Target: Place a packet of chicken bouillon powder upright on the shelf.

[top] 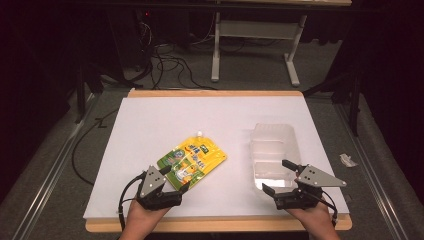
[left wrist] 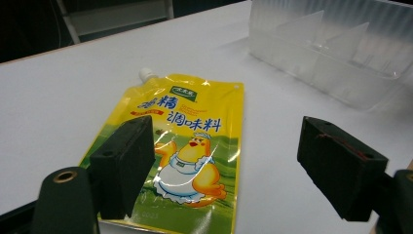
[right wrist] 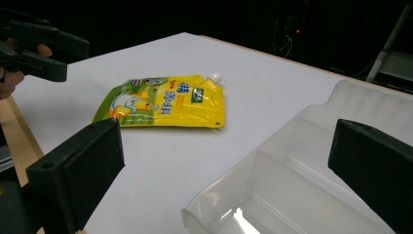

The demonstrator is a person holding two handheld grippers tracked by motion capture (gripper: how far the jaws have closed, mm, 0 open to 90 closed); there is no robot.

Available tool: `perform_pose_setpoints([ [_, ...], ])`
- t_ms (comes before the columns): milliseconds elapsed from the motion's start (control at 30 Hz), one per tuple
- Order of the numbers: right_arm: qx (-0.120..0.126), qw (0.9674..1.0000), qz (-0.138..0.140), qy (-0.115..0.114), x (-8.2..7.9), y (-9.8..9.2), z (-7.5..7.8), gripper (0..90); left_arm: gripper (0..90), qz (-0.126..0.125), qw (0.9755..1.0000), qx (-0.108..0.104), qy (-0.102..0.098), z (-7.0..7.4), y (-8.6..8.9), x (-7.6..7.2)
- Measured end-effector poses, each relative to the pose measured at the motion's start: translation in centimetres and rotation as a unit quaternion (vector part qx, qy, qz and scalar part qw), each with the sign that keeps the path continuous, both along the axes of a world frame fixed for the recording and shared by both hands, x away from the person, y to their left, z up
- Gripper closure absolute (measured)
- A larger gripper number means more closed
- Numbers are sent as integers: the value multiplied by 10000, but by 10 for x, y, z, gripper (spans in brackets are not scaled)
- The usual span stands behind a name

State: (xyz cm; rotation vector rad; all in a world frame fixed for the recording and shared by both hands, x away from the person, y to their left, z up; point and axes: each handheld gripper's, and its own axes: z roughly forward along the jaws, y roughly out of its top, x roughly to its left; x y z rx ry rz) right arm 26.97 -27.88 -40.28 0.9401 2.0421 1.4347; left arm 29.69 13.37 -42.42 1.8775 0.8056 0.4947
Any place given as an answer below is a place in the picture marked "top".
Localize crumpled white paper scrap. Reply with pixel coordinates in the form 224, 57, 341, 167
339, 153, 359, 168

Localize left hand-held gripper black cable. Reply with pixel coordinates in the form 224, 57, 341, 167
117, 171, 148, 232

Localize white table mat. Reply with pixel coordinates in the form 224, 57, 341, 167
83, 96, 350, 220

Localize black floor cable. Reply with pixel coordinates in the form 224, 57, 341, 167
71, 109, 120, 187

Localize wooden table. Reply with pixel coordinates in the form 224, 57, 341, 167
84, 88, 353, 234

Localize yellow green spouted drink pouch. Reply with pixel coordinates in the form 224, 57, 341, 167
156, 130, 228, 192

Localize hand-held gripper black cable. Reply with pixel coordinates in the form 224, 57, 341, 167
311, 189, 340, 229
117, 171, 148, 232

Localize metal floor rail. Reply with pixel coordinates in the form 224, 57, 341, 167
334, 102, 413, 240
12, 93, 101, 240

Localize right hand-held gripper black cable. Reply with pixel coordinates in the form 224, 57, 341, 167
311, 189, 340, 229

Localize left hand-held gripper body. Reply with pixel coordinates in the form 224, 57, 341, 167
136, 165, 184, 211

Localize white metal desk frame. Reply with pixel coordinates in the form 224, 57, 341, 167
210, 0, 353, 88

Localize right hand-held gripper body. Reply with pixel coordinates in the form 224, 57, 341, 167
273, 164, 348, 211

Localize black metal stand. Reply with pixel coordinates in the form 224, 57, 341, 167
73, 61, 105, 125
302, 64, 364, 138

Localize person's left hand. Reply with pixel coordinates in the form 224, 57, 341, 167
124, 200, 172, 235

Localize tangle of black floor cables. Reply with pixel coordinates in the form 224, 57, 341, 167
136, 13, 219, 92

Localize person's right hand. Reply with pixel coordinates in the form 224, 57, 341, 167
285, 200, 335, 233

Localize clear plastic container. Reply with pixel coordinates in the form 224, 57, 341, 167
249, 123, 303, 192

